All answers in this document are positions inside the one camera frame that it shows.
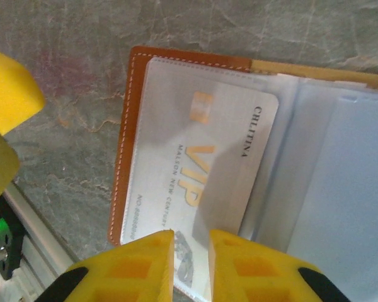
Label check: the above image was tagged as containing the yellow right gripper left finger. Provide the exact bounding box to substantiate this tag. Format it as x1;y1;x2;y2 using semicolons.
42;228;176;302

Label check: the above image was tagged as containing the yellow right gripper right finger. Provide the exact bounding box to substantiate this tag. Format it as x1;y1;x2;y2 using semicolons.
207;228;351;302

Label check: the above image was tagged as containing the silver VIP card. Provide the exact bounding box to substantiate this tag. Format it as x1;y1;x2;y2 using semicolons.
125;82;280;291

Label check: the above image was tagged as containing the brown leather card holder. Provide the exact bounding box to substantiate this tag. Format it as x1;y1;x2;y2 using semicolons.
108;45;378;302

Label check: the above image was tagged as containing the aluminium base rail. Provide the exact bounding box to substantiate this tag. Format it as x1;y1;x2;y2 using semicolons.
2;181;83;302

